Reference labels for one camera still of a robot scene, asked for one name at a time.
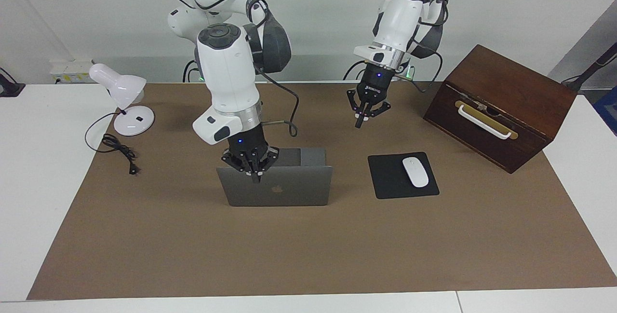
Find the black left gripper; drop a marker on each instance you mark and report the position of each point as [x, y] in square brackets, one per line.
[375, 86]

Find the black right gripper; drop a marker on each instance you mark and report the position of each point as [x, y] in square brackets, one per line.
[248, 144]

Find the grey laptop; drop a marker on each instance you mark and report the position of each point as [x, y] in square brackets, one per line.
[289, 185]

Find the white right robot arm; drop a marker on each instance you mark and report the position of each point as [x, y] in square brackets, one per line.
[226, 72]

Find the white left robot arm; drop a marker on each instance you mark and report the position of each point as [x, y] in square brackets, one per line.
[400, 19]

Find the black mouse pad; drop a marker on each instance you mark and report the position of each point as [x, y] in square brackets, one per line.
[388, 178]

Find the white computer mouse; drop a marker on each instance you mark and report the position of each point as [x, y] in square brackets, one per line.
[415, 172]

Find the brown table mat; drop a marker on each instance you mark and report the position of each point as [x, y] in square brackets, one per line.
[308, 250]

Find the dark brown wooden box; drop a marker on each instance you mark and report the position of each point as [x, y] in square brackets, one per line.
[511, 86]

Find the white desk lamp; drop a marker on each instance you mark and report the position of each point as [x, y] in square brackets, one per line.
[123, 86]

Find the black stand pole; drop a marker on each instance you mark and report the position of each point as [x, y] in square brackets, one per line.
[593, 69]

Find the blue crate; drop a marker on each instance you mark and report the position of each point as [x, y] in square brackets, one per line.
[608, 113]

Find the white wall power strip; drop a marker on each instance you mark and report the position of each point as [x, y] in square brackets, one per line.
[72, 72]

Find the black clamp mount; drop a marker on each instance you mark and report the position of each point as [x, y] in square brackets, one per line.
[9, 88]

